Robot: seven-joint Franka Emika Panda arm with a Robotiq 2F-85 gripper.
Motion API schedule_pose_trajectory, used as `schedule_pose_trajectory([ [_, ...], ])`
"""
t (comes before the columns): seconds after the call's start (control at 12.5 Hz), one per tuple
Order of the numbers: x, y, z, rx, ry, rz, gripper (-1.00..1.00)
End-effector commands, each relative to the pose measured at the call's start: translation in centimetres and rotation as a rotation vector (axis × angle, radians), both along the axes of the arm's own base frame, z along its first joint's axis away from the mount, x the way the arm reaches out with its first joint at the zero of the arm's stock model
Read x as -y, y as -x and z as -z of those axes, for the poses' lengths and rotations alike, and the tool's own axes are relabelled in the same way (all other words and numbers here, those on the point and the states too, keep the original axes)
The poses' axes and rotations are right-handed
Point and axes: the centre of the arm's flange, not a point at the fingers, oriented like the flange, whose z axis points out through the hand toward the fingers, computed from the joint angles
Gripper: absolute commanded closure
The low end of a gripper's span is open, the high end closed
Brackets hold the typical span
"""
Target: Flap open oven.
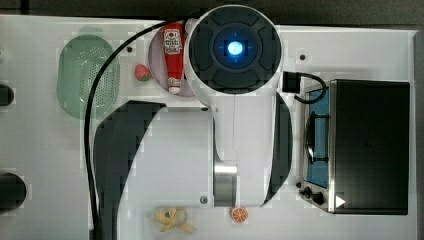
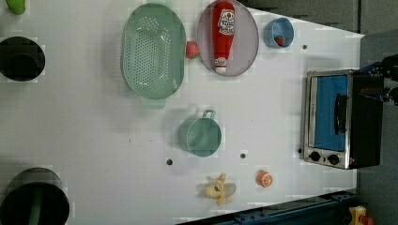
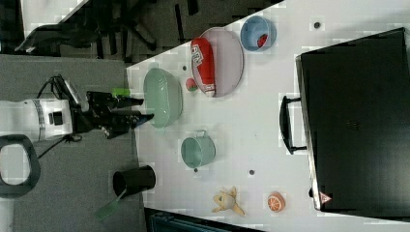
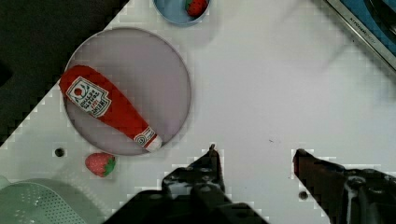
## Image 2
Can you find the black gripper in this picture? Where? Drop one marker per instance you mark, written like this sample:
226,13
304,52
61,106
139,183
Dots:
386,69

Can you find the black and silver toaster oven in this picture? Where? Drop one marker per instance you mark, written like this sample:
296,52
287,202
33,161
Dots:
342,126

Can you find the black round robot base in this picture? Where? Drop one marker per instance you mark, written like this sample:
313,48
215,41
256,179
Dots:
21,59

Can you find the black cylinder robot base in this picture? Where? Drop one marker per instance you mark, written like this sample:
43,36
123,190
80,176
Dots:
35,197

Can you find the small red strawberry toy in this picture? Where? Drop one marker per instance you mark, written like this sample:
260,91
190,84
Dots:
279,40

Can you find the blue small bowl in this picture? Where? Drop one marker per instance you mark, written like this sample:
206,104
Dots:
279,27

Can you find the grey round plate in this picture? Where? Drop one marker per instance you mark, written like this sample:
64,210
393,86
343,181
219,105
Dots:
244,46

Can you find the yellow and orange toy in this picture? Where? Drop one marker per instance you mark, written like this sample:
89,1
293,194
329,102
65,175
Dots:
359,216

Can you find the orange slice toy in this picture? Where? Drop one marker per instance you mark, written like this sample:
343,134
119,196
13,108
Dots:
264,179

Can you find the red plush ketchup bottle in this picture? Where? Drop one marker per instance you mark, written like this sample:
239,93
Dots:
223,32

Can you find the red plush strawberry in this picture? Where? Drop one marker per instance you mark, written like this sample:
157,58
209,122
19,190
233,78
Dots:
192,50

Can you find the yellow plush banana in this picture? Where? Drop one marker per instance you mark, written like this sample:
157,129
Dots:
220,191

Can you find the green perforated colander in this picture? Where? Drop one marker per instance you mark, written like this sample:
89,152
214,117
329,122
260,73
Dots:
153,54

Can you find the green object at corner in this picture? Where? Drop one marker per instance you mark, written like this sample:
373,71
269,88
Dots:
17,7

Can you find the blue metal frame rail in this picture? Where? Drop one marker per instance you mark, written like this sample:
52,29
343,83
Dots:
327,209

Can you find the teal mug with handle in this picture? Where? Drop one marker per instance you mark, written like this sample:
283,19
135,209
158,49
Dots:
200,136

